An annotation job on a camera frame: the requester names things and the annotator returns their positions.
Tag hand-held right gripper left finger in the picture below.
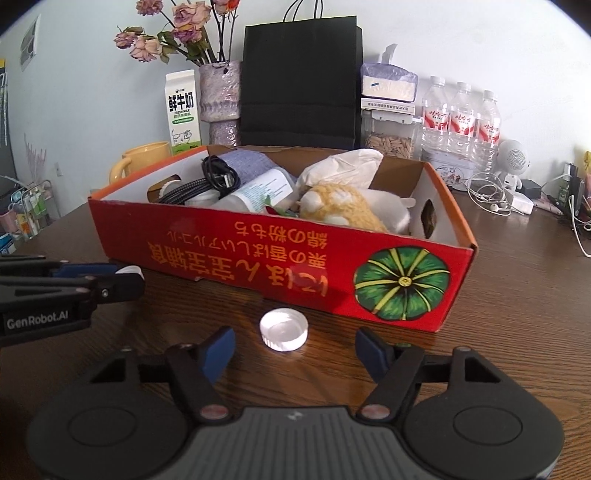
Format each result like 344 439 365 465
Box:
88 325 237 422

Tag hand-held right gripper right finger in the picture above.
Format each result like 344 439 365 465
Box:
355 327 504 422

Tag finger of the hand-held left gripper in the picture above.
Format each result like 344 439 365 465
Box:
0 257 118 280
0 272 145 309

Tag red cardboard box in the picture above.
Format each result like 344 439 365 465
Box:
88 144 478 334

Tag black glossy cable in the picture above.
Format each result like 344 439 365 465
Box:
201 154 242 192

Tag translucent plastic bottle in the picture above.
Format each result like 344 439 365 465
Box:
215 168 296 214

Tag bluish purple cloth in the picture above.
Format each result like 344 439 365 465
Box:
217 150 298 185

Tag desk organizer rack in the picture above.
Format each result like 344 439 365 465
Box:
0 180 61 254

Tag dried white twigs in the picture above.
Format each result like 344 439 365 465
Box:
23 134 49 185

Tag yellow mug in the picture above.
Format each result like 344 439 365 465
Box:
109 141 172 183

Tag yellow and white plush toy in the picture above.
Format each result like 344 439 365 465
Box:
298 182 414 234

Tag white milk carton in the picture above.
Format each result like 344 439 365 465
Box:
165 69 202 155

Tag white patterned tin box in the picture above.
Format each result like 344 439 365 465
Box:
427 150 481 192

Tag clear seed container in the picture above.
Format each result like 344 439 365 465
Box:
361 108 423 161

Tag white charger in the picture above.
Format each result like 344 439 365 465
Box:
508 191 535 215

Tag purple textured vase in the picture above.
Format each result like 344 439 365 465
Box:
198 60 243 147

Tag white robot speaker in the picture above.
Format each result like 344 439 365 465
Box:
496 138 532 188

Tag water bottle red label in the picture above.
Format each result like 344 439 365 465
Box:
473 90 502 174
421 76 451 153
448 82 477 162

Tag white printed flat box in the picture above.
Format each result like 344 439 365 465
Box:
361 99 416 112

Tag black desk holder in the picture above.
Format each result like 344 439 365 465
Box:
554 161 585 217

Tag purple tissue pack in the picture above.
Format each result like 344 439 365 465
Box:
360 44 420 103

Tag dried pink roses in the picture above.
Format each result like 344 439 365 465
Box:
115 0 243 65

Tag black paper bag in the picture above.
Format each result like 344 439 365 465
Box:
241 0 363 151

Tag white wired earphones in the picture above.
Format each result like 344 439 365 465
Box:
465 172 513 215

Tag wall poster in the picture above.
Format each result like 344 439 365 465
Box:
18 16 41 72

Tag white charging cable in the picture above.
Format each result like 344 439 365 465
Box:
570 194 591 257

